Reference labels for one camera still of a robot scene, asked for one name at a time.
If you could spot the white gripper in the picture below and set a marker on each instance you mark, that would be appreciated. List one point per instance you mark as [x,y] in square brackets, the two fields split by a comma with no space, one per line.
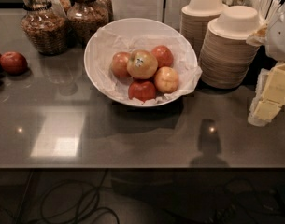
[280,38]

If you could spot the right yellow apple in bowl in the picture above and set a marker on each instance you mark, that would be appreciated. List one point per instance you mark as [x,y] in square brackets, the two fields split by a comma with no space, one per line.
[166,80]

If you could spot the back red apple in bowl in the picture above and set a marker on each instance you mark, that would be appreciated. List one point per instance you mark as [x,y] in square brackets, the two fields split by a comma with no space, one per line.
[163,55]

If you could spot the red apple in bowl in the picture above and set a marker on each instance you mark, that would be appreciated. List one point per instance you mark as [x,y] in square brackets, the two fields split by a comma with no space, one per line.
[142,90]
[119,64]
[163,55]

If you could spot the top yellow-red apple with sticker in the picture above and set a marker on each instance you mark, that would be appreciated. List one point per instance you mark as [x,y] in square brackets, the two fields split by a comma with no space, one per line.
[142,64]

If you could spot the front red apple in bowl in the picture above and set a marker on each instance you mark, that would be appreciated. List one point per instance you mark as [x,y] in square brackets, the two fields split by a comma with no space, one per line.
[142,90]

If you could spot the white bowl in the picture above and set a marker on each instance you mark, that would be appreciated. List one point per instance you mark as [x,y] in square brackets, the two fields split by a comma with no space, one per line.
[139,28]

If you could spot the left red apple in bowl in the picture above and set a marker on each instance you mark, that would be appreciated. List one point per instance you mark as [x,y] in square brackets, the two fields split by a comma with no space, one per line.
[119,64]

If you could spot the red apple on table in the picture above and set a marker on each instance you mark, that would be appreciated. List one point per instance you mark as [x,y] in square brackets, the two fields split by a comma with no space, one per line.
[13,63]

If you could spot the front stack of paper bowls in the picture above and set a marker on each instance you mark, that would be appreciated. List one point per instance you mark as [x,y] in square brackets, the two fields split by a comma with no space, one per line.
[225,56]

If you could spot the stack of paper bowls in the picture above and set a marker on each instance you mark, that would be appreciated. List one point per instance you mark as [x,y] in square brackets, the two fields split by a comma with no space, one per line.
[225,56]
[195,18]

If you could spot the rear stack of paper bowls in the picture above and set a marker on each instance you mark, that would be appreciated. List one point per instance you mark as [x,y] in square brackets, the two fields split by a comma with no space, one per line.
[195,18]

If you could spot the white napkin dispenser left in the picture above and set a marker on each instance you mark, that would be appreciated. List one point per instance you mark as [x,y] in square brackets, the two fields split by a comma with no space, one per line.
[148,9]

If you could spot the white paper liner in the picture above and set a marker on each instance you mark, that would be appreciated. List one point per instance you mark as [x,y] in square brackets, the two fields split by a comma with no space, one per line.
[108,47]

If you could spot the middle glass granola jar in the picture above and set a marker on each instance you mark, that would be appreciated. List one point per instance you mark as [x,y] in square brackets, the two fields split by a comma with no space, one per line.
[86,17]

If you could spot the glass granola jar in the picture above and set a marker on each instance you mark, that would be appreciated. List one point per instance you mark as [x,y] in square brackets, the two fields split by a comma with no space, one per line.
[86,17]
[46,30]

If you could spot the front glass granola jar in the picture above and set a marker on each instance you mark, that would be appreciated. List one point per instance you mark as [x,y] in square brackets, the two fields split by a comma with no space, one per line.
[46,30]

